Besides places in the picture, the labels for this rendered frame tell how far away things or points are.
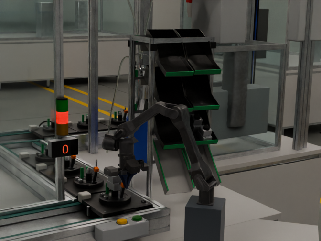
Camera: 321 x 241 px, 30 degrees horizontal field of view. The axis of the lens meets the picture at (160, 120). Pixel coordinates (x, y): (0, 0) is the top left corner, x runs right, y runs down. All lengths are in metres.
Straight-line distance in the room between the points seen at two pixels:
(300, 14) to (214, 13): 0.56
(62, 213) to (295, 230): 1.02
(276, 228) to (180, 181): 0.47
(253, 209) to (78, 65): 9.07
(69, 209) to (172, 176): 0.48
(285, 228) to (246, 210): 0.25
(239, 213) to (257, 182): 0.95
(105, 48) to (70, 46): 0.74
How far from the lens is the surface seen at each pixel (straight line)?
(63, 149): 2.55
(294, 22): 3.88
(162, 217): 2.56
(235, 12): 3.66
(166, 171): 2.71
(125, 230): 2.40
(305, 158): 4.05
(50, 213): 2.61
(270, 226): 2.73
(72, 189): 2.77
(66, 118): 2.53
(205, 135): 2.71
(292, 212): 4.09
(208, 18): 3.69
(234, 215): 2.81
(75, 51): 11.65
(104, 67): 11.95
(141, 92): 3.45
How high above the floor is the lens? 1.87
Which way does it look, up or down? 12 degrees down
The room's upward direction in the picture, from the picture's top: 1 degrees clockwise
